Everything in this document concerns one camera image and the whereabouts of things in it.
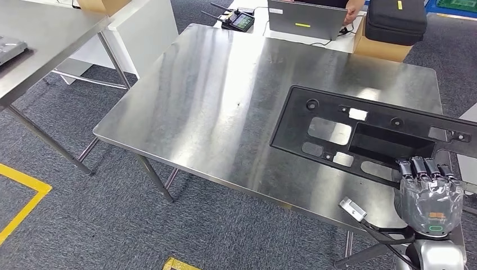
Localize black plastic plate part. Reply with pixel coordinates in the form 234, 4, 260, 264
269, 84, 477, 195

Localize stainless steel table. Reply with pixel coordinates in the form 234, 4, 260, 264
0, 0, 132, 177

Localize black remote controller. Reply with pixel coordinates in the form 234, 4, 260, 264
201, 2, 257, 33

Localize brown cardboard carton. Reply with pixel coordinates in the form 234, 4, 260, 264
76, 0, 132, 17

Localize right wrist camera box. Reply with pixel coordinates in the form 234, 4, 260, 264
338, 196, 368, 223

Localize cardboard box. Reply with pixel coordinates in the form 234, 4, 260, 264
353, 16, 413, 63

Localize grey flat metal case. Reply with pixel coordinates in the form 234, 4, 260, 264
0, 36, 29, 66

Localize white desk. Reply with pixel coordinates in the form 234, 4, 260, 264
214, 0, 368, 54

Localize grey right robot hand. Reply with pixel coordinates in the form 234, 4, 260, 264
393, 156, 465, 239

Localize white cabinet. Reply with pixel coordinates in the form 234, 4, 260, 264
52, 0, 179, 90

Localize green plastic crate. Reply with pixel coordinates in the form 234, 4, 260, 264
436, 0, 477, 14

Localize person's left hand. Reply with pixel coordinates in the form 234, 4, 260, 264
342, 7, 364, 26

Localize stainless steel workbench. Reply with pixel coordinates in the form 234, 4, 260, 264
93, 22, 469, 270

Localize black carrying case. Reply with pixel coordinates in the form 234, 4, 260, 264
364, 0, 429, 47

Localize white table chrome legs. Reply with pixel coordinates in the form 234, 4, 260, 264
456, 102, 477, 187

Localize grey laptop yellow sticker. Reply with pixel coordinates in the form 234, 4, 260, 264
267, 0, 349, 41

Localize black laptop cable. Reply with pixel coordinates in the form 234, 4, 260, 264
310, 22, 357, 47

